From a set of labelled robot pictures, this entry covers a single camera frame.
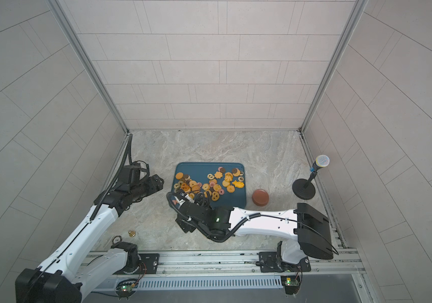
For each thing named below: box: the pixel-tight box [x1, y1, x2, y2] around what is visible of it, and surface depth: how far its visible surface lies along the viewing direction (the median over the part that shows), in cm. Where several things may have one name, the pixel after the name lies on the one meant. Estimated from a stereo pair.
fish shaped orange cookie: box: [231, 180, 245, 189], surface depth 93 cm
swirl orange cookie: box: [224, 171, 234, 183], surface depth 96 cm
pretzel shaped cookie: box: [210, 191, 220, 202], surface depth 88 cm
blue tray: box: [171, 162, 247, 209], surface depth 95 cm
